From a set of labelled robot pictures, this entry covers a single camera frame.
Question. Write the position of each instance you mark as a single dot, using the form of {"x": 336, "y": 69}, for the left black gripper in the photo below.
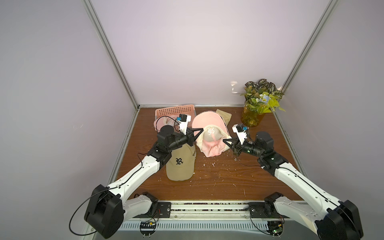
{"x": 189, "y": 138}

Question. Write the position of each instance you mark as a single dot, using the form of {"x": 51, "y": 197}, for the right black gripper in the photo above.
{"x": 237, "y": 145}

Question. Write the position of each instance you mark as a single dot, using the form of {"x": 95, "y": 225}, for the pink baseball cap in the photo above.
{"x": 210, "y": 142}

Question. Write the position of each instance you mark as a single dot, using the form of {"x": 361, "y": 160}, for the beige baseball cap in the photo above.
{"x": 181, "y": 165}

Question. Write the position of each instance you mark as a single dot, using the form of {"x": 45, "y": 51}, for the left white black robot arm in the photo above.
{"x": 110, "y": 206}

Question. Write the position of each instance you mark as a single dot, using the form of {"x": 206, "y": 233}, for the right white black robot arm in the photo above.
{"x": 325, "y": 215}

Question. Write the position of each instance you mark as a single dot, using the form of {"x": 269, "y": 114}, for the cream work glove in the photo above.
{"x": 226, "y": 116}

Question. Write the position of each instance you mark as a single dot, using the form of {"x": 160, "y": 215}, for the pink perforated plastic basket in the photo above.
{"x": 183, "y": 109}

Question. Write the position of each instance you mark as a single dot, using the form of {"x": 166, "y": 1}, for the potted plant in yellow vase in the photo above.
{"x": 261, "y": 97}

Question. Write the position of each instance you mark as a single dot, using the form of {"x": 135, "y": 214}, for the right circuit board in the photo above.
{"x": 275, "y": 228}

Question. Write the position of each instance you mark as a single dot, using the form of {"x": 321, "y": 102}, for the circuit board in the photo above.
{"x": 147, "y": 229}
{"x": 275, "y": 228}

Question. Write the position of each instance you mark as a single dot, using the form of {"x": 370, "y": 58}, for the left circuit board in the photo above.
{"x": 147, "y": 229}

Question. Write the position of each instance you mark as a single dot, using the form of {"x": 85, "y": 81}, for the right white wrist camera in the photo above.
{"x": 241, "y": 131}

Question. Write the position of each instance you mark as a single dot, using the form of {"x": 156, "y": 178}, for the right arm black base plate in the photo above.
{"x": 263, "y": 210}

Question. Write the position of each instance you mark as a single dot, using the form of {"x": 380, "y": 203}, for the aluminium front rail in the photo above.
{"x": 210, "y": 210}

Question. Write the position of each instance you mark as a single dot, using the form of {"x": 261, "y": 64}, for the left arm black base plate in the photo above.
{"x": 158, "y": 210}

